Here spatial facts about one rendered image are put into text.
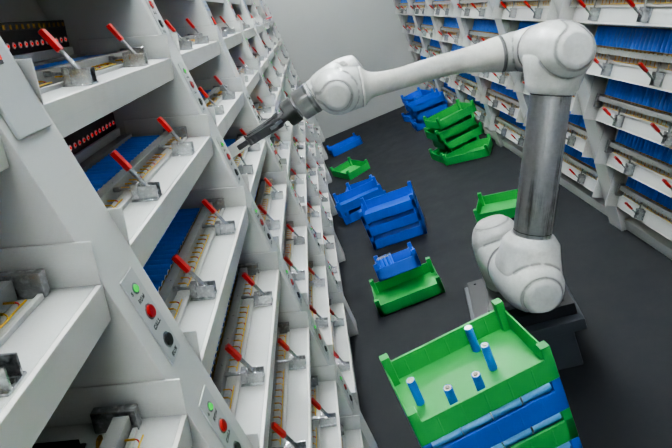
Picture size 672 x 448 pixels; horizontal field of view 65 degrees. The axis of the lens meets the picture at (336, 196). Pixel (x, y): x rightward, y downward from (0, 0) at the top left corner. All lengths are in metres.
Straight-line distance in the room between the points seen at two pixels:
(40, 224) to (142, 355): 0.18
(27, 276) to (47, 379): 0.14
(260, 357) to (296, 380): 0.24
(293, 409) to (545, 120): 0.91
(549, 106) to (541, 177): 0.18
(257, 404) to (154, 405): 0.30
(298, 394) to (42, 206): 0.79
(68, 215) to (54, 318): 0.11
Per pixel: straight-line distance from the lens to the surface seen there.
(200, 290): 0.91
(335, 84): 1.26
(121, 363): 0.67
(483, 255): 1.65
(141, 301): 0.67
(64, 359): 0.54
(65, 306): 0.59
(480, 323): 1.26
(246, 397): 0.98
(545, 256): 1.48
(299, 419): 1.19
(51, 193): 0.61
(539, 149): 1.43
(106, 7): 1.28
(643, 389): 1.79
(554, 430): 1.23
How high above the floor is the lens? 1.28
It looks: 19 degrees down
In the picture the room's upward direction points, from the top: 24 degrees counter-clockwise
